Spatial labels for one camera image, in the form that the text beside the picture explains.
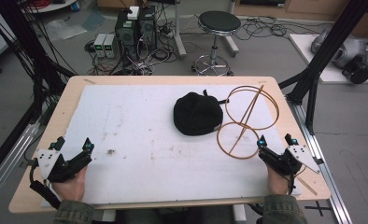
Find person's left hand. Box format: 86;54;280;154
51;166;88;202

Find black metal frame strut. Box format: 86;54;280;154
277;0;368;135
0;0;78;185

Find black round stool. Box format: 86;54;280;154
191;10;242;77

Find white table leg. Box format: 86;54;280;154
172;0;188;61
223;0;241;59

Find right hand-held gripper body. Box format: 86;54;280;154
258;145;321;176

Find small white box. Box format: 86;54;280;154
127;6;140;21

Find black knit hat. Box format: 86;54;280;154
173;89;231;136

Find black computer tower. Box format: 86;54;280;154
137;5;158;53
114;10;140;61

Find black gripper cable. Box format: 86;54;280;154
29;158;63;210
286;164;307;196

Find round white table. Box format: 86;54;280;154
21;0;78;14

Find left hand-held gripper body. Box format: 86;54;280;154
36;149;92;183

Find white floor board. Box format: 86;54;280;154
289;33;368;84

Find black device on board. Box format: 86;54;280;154
341;55;368;85

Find aluminium rail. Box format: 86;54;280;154
0;119;48;208
286;95;355;224

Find grey robot shell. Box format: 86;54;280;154
310;28;368;70

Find black floor cable bundle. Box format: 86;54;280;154
234;14;330;42

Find thin wooden stick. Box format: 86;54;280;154
297;176;318;197

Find wooden ring hat stand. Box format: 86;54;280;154
216;84;280;161

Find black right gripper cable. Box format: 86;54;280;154
286;164;307;196

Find tangled cables by computers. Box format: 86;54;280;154
84;27;180;77

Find grey power supply unit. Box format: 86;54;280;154
103;33;117;59
92;33;107;59

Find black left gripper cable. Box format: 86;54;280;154
29;158;63;210

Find person's right hand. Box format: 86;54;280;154
266;164;290;196

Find clear plastic sheet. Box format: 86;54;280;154
44;18;89;41

